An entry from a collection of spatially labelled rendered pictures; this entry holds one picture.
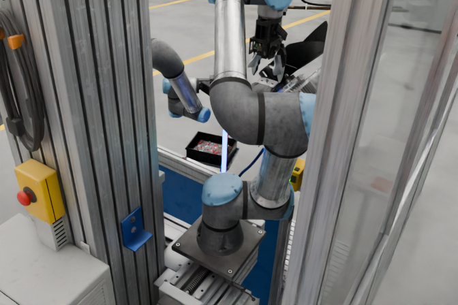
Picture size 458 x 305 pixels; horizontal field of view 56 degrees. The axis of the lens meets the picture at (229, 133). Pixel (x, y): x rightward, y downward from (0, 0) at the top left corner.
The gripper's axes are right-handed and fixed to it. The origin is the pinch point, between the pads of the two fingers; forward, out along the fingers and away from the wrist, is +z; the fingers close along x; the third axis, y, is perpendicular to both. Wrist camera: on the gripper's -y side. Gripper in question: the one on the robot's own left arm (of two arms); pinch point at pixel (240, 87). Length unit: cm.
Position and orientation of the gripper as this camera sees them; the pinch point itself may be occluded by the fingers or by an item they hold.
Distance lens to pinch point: 199.5
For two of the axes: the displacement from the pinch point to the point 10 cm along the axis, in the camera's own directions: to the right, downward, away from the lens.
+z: 10.0, 0.0, 0.8
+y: -0.7, -4.5, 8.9
